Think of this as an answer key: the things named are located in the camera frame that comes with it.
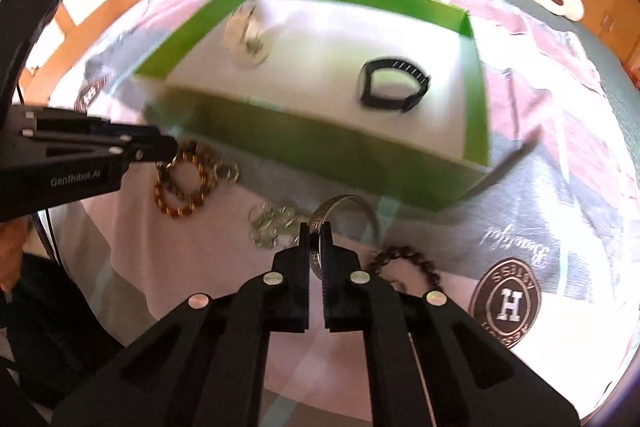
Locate person's left forearm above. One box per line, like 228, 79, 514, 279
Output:
0, 222, 28, 293

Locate large dark bead bracelet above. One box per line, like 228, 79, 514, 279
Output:
172, 141, 241, 188

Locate printed bed sheet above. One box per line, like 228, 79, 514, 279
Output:
30, 0, 636, 413

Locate small dark bead bracelet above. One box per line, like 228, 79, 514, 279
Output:
367, 246, 443, 294

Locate black wristwatch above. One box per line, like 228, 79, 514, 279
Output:
359, 57, 432, 114

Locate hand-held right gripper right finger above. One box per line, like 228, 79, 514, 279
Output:
322, 227, 581, 427

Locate black and gold bead bracelet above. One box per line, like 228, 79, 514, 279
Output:
307, 194, 381, 279

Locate pale strap wristwatch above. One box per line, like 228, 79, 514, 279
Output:
224, 4, 275, 68

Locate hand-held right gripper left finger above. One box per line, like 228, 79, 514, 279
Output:
52, 223, 311, 427

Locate green cardboard box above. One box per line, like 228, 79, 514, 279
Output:
132, 0, 493, 212

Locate amber bead bracelet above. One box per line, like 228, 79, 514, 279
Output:
154, 147, 211, 219

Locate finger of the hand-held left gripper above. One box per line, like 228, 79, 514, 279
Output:
22, 106, 166, 144
30, 134, 179, 170

